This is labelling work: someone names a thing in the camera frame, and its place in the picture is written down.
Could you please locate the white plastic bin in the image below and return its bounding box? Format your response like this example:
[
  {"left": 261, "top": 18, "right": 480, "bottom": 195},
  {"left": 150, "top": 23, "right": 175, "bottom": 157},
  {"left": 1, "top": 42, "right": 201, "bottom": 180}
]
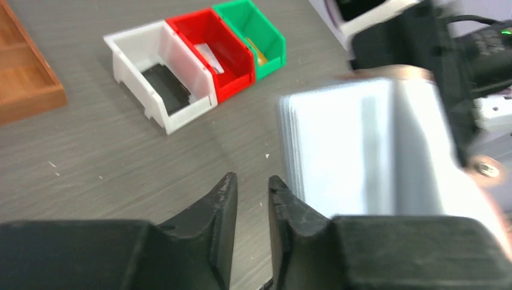
[{"left": 103, "top": 21, "right": 217, "bottom": 135}]

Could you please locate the black card in white bin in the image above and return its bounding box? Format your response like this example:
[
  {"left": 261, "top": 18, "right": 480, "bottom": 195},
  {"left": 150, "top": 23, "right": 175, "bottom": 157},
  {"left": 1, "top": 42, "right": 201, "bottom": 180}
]
[{"left": 142, "top": 64, "right": 191, "bottom": 115}]

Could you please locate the orange compartment tray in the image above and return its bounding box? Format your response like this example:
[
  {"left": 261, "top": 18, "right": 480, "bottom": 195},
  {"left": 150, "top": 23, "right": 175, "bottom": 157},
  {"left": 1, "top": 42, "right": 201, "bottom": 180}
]
[{"left": 1, "top": 1, "right": 68, "bottom": 125}]

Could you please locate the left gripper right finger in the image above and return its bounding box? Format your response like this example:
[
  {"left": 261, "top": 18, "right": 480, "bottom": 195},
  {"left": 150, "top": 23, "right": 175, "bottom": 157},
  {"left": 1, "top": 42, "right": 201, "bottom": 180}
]
[{"left": 268, "top": 176, "right": 511, "bottom": 289}]

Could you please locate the green plastic bin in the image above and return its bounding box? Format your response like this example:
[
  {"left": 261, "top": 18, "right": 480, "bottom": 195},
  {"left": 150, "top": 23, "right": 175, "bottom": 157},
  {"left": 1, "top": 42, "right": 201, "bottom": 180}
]
[{"left": 213, "top": 0, "right": 287, "bottom": 81}]

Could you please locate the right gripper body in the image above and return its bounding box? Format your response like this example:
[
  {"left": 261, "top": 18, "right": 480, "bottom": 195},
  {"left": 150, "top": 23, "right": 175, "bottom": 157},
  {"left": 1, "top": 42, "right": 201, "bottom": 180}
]
[{"left": 351, "top": 8, "right": 479, "bottom": 166}]

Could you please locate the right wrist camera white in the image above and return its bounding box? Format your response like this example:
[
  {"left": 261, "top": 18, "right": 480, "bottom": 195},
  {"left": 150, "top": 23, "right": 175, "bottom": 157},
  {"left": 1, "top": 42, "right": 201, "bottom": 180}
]
[{"left": 309, "top": 0, "right": 419, "bottom": 52}]

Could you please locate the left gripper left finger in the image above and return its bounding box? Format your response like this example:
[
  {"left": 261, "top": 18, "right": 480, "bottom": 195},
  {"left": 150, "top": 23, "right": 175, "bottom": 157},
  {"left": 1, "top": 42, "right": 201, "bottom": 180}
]
[{"left": 1, "top": 172, "right": 237, "bottom": 289}]

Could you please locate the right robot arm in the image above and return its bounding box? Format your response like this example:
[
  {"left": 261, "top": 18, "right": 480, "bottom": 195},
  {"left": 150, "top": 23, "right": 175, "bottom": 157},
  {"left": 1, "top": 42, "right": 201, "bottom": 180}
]
[{"left": 351, "top": 1, "right": 511, "bottom": 165}]

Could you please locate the pink leather card holder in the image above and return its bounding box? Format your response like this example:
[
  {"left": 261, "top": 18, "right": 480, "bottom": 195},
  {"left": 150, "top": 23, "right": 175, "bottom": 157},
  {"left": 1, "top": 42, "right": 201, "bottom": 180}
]
[{"left": 277, "top": 65, "right": 511, "bottom": 256}]

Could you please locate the card in red bin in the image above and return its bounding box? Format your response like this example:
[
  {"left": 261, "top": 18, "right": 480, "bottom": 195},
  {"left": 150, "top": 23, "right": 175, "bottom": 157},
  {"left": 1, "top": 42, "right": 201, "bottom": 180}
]
[{"left": 194, "top": 43, "right": 225, "bottom": 74}]

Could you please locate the red plastic bin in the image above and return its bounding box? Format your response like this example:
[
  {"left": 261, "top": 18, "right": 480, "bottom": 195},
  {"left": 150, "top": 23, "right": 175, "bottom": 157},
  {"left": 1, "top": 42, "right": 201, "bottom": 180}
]
[{"left": 165, "top": 8, "right": 255, "bottom": 104}]

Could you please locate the gold card in green bin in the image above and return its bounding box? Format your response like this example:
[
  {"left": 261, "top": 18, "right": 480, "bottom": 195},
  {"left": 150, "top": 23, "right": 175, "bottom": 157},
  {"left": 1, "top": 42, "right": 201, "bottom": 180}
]
[{"left": 245, "top": 37, "right": 267, "bottom": 66}]

